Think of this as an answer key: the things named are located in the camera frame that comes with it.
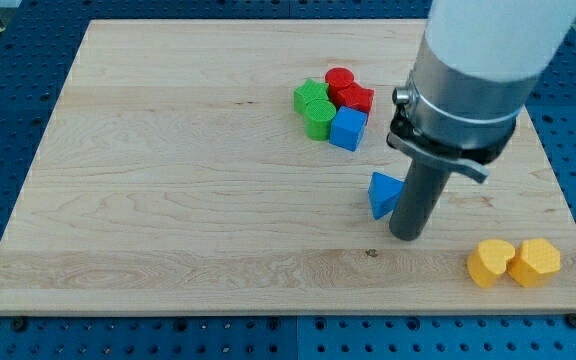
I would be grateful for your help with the red star block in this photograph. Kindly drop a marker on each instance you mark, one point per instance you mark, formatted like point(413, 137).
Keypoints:
point(356, 97)

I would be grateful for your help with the blue cube block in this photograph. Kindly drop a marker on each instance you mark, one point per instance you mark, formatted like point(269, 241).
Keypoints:
point(347, 128)

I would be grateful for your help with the yellow hexagon block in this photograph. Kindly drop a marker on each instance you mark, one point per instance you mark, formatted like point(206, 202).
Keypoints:
point(535, 263)

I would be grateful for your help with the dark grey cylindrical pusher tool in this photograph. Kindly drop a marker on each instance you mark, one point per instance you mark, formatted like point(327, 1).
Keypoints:
point(421, 191)

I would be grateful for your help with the green star block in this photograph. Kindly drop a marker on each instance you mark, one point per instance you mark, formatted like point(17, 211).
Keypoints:
point(309, 91)

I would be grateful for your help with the green cylinder block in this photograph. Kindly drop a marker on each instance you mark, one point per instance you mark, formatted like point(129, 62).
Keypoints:
point(319, 115)

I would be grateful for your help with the red cylinder block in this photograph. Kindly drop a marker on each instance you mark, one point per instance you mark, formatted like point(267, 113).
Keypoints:
point(338, 78)

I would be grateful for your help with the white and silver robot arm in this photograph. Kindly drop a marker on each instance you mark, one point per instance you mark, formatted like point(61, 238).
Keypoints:
point(477, 63)

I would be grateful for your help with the yellow heart block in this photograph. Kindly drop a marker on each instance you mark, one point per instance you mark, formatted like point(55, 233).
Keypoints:
point(488, 261)

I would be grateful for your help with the light wooden board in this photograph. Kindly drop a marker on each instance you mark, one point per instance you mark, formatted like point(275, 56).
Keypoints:
point(175, 178)

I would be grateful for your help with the blue triangle block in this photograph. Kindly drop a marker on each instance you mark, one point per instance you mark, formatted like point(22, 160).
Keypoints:
point(384, 193)

